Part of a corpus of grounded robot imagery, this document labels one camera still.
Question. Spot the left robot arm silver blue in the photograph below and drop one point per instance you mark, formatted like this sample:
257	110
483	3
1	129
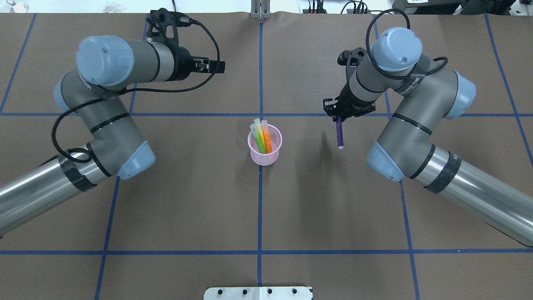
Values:
106	66

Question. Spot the orange highlighter pen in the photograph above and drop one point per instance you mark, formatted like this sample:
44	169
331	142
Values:
267	136

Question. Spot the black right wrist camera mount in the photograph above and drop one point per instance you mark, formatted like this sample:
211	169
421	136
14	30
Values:
351	59

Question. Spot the purple highlighter pen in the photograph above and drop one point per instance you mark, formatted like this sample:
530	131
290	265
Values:
339	134

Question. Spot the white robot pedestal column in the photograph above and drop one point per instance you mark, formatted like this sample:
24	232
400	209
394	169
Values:
259	293

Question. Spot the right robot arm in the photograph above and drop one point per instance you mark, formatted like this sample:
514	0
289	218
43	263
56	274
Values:
430	92

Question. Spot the brown paper table mat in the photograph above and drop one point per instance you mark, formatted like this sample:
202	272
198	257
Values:
206	215

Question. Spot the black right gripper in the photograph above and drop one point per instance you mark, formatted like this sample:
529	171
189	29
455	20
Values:
349	101

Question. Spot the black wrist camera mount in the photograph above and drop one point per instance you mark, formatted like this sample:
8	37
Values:
351	59
163	26

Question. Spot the yellow highlighter pen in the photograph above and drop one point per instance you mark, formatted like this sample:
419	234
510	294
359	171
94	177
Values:
260	132

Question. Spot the pink mesh pen holder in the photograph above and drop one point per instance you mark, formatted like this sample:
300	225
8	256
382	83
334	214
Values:
266	159

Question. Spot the green highlighter pen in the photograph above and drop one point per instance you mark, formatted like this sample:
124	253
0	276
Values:
257	139

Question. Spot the aluminium frame post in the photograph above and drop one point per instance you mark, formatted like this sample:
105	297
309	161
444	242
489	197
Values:
260	9

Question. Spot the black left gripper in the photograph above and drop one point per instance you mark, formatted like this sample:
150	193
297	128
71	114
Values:
183	62

